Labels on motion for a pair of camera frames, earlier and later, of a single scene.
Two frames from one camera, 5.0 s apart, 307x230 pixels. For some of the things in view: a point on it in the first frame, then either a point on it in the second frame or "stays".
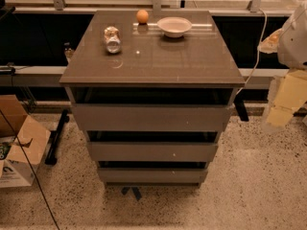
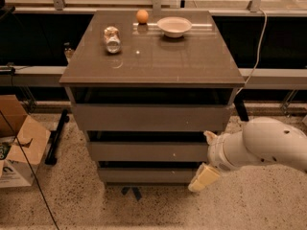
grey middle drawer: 153,151 stays
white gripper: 294,47 to 215,153
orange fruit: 142,16 stays
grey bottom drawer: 153,174 stays
